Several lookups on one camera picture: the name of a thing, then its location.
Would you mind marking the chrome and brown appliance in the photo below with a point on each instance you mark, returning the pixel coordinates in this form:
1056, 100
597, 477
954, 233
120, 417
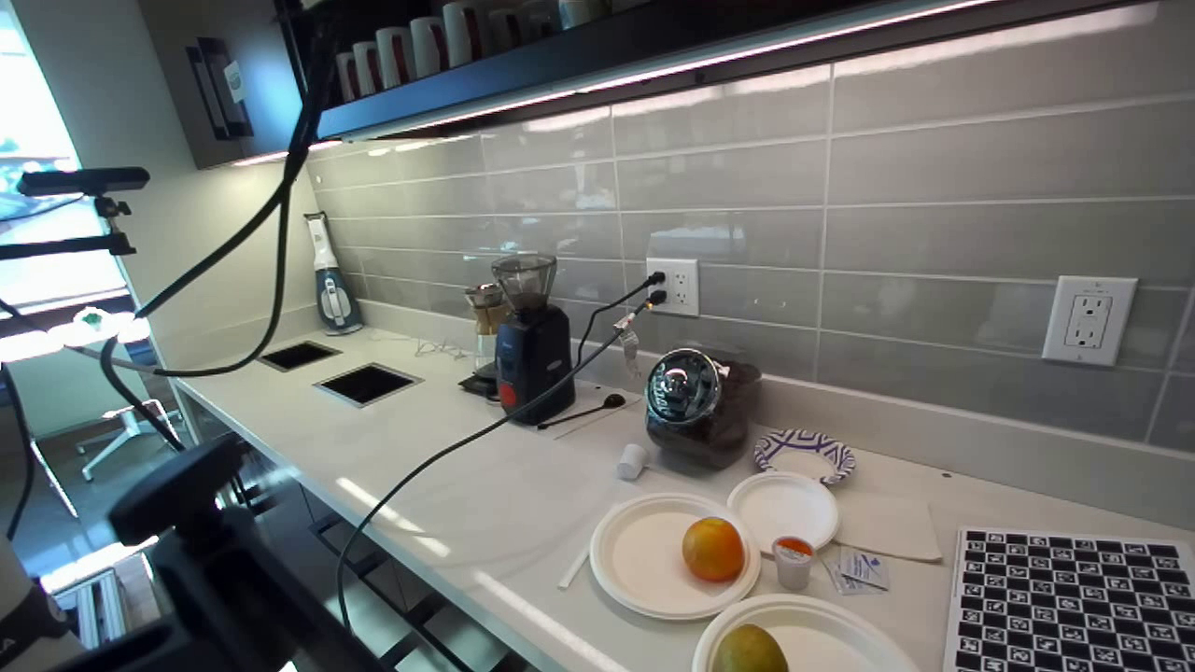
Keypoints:
698, 411

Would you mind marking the white plastic stick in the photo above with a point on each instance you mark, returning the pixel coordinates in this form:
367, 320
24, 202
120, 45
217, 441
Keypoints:
572, 570

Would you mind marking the black camera on tripod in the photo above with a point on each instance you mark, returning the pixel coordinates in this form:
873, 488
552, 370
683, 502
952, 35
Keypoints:
82, 179

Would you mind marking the small cup with red sauce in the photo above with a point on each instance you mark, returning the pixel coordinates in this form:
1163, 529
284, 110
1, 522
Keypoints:
792, 564

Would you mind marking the black wall shelf unit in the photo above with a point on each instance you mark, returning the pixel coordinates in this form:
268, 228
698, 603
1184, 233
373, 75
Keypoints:
526, 72

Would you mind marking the small white cylinder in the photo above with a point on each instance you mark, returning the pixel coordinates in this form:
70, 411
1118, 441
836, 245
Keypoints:
634, 459

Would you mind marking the white empty wall outlet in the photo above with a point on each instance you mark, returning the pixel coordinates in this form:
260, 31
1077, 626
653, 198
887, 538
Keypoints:
1090, 320

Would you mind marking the black coffee grinder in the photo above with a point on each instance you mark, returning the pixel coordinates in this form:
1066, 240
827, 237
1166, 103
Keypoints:
535, 356

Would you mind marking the black white checkerboard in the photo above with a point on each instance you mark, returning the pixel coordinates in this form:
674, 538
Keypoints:
1071, 603

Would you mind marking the small black tray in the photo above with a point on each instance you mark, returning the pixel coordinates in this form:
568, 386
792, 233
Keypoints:
480, 383

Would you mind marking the patterned paper plate stack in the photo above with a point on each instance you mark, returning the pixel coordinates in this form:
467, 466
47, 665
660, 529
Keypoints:
804, 449

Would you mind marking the orange fruit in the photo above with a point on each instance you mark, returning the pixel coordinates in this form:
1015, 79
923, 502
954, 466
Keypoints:
716, 550

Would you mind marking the large white paper plate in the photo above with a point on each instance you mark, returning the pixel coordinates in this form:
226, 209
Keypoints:
640, 561
847, 641

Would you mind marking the sauce packet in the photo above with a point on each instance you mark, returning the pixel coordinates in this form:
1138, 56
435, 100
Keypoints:
863, 571

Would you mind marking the white paper napkin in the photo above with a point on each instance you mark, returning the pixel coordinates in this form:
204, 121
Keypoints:
891, 524

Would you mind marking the small white paper plate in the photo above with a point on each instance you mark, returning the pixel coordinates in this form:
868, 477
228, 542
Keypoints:
782, 510

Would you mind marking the white wall outlet with plugs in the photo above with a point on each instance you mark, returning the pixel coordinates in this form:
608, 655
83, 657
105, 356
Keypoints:
674, 285

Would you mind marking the small glass jar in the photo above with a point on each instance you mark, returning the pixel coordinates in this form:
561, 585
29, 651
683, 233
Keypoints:
487, 305

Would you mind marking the yellow-green fruit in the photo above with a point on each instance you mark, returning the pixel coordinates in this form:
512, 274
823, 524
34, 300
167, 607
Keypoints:
750, 651

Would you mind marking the white stool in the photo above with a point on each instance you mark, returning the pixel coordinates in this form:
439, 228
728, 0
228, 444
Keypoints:
118, 436

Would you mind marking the black metal stand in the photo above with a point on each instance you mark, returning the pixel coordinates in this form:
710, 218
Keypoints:
201, 561

